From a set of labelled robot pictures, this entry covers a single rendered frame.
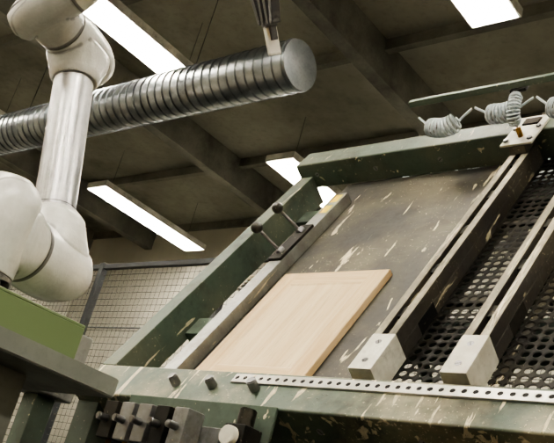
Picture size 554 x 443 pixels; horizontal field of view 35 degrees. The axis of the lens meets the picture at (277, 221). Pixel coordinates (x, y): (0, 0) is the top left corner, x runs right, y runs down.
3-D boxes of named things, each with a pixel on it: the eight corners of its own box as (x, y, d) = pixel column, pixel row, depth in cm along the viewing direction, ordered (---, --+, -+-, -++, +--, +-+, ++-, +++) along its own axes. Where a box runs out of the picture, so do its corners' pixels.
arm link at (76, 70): (-16, 286, 189) (41, 319, 208) (47, 277, 184) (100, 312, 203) (36, 10, 224) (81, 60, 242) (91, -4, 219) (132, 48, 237)
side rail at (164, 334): (119, 394, 251) (101, 363, 247) (311, 203, 325) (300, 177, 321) (132, 395, 247) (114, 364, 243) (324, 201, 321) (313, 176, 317)
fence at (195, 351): (168, 381, 232) (161, 369, 231) (339, 204, 296) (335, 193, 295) (180, 382, 229) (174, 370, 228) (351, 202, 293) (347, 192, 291)
